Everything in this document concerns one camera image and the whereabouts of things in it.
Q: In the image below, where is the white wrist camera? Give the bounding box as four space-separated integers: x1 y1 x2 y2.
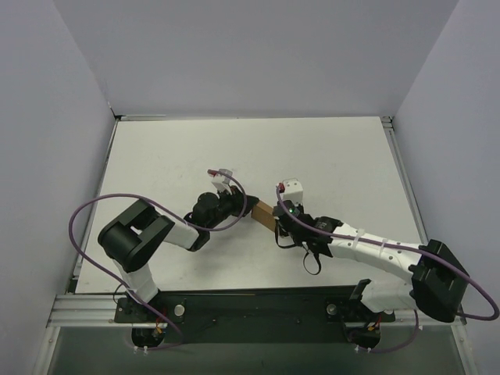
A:
207 169 233 195
277 178 304 205

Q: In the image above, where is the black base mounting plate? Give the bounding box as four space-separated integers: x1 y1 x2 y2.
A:
114 284 395 348

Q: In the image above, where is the aluminium frame rail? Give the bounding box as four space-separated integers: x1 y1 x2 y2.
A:
46 116 468 329

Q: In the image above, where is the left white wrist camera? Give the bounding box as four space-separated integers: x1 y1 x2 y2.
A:
207 169 233 195

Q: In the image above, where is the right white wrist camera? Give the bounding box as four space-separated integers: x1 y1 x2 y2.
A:
277 178 304 205

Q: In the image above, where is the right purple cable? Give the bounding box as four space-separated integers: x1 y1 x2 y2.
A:
275 187 500 355

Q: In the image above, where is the purple cable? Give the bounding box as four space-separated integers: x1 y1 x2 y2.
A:
275 187 500 355
69 173 248 351

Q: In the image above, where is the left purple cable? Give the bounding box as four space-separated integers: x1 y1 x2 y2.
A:
69 173 248 351

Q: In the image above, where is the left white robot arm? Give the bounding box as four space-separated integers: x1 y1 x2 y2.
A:
98 186 259 322

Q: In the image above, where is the brown cardboard box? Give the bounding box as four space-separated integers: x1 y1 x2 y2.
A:
251 201 276 232

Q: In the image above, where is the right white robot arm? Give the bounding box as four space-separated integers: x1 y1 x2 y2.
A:
273 200 466 323

